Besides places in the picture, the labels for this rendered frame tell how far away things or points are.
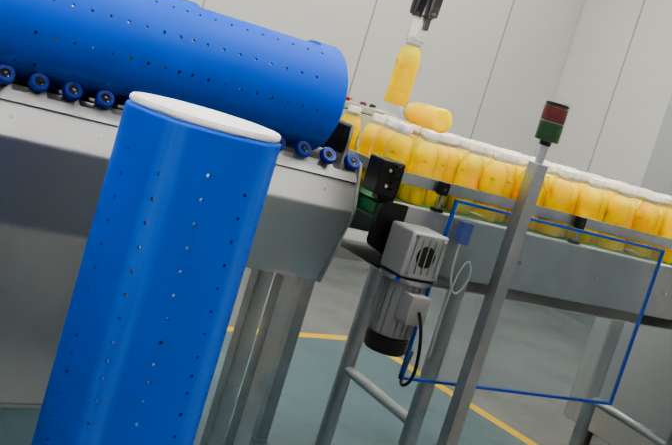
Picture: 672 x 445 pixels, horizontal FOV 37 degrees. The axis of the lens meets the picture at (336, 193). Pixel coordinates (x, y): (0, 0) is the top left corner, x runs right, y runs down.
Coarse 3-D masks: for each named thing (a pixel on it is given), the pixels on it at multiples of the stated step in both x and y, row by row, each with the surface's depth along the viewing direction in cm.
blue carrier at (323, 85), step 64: (0, 0) 208; (64, 0) 215; (128, 0) 224; (0, 64) 216; (64, 64) 219; (128, 64) 224; (192, 64) 231; (256, 64) 239; (320, 64) 249; (320, 128) 252
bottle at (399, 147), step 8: (392, 136) 264; (400, 136) 262; (408, 136) 263; (392, 144) 262; (400, 144) 262; (408, 144) 262; (384, 152) 265; (392, 152) 262; (400, 152) 262; (408, 152) 263; (400, 160) 262; (408, 160) 264; (400, 184) 265
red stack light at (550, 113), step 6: (546, 108) 254; (552, 108) 253; (558, 108) 252; (546, 114) 253; (552, 114) 253; (558, 114) 252; (564, 114) 253; (546, 120) 257; (552, 120) 253; (558, 120) 253; (564, 120) 254
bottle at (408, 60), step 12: (408, 48) 278; (396, 60) 280; (408, 60) 277; (420, 60) 279; (396, 72) 279; (408, 72) 278; (396, 84) 278; (408, 84) 279; (384, 96) 282; (396, 96) 278; (408, 96) 280
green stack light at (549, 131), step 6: (540, 120) 255; (540, 126) 254; (546, 126) 253; (552, 126) 253; (558, 126) 253; (540, 132) 254; (546, 132) 253; (552, 132) 253; (558, 132) 253; (540, 138) 254; (546, 138) 253; (552, 138) 253; (558, 138) 254
